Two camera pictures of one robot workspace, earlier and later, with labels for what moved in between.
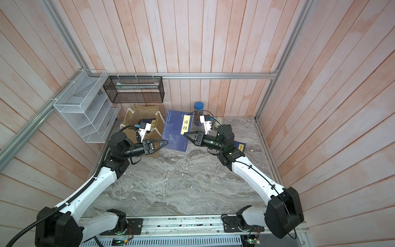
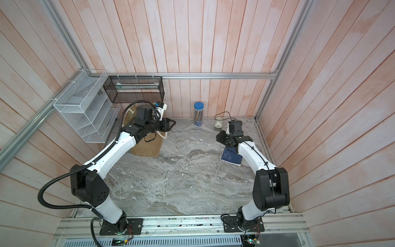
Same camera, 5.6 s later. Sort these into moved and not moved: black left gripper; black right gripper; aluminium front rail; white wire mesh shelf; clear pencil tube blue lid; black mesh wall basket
Moved: black right gripper; black left gripper
Not moved: white wire mesh shelf; clear pencil tube blue lid; aluminium front rail; black mesh wall basket
